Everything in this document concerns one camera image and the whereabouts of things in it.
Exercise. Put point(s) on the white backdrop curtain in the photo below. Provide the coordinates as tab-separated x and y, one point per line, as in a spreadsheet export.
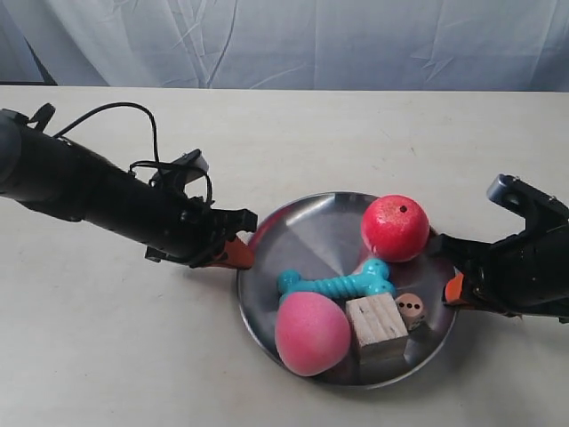
314	45

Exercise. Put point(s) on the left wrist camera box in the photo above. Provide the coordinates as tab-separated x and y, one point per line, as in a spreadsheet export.
181	171

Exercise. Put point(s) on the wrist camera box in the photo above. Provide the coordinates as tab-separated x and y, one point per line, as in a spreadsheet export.
526	201
181	171

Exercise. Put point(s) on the red toy apple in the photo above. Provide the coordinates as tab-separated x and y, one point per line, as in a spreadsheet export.
395	228

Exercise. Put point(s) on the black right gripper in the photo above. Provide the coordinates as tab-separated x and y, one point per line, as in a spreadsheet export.
514	277

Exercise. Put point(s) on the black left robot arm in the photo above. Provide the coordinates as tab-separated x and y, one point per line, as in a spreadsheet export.
56	176

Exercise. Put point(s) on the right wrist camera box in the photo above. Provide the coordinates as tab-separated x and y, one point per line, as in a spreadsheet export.
526	201

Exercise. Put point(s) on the teal rubber bone toy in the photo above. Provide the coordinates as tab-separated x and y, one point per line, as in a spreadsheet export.
372	279

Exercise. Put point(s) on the pink foam peach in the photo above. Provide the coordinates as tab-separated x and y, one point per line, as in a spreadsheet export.
312	333

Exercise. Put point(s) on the small wooden die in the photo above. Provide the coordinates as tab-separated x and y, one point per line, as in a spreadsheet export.
411	309

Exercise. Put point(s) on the wooden cube block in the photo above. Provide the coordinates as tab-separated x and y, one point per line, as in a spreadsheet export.
378	328

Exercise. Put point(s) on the large round metal plate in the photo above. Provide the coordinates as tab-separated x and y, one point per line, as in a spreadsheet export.
319	236

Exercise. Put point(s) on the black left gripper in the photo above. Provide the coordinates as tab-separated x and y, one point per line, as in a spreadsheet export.
204	237

